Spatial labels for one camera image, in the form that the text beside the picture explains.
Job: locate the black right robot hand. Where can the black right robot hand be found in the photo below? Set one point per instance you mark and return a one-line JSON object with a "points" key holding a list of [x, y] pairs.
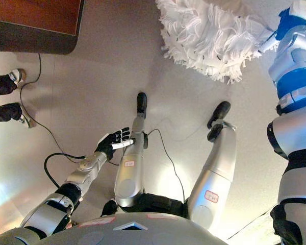
{"points": [[285, 25]]}

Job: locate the black left robot foot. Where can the black left robot foot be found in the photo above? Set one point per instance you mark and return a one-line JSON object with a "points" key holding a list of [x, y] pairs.
{"points": [[141, 102]]}

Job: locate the black robot foot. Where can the black robot foot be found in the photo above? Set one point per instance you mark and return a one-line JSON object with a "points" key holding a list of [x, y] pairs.
{"points": [[141, 102], [220, 112]]}

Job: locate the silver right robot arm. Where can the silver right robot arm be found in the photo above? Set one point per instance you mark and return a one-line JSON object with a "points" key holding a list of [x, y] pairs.
{"points": [[295, 114]]}

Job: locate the white fringed throw pillow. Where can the white fringed throw pillow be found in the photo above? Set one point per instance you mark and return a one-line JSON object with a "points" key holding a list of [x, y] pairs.
{"points": [[209, 38]]}

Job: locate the black right robot foot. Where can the black right robot foot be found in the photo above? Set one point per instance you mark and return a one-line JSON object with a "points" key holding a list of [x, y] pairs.
{"points": [[220, 112]]}

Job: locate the white sneaker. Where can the white sneaker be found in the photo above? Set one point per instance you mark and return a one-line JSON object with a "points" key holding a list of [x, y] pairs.
{"points": [[18, 76], [26, 117]]}

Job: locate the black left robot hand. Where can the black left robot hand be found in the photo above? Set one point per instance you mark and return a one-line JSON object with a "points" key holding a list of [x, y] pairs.
{"points": [[109, 144]]}

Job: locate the reddish brown wooden desk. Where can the reddish brown wooden desk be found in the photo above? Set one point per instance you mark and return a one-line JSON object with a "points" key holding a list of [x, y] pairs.
{"points": [[33, 23]]}

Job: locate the silver robot leg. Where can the silver robot leg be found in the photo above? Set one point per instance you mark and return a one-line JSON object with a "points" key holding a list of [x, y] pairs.
{"points": [[214, 176], [131, 168]]}

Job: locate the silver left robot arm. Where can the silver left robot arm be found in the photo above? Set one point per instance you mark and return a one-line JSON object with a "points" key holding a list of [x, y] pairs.
{"points": [[74, 183]]}

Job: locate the grey robot torso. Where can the grey robot torso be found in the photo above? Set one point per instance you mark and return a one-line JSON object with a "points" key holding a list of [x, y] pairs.
{"points": [[112, 231]]}

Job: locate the silver left robot leg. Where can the silver left robot leg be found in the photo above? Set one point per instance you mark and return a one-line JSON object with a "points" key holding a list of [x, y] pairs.
{"points": [[131, 168]]}

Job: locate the silver right robot leg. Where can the silver right robot leg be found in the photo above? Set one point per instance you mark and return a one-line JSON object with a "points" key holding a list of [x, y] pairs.
{"points": [[214, 176]]}

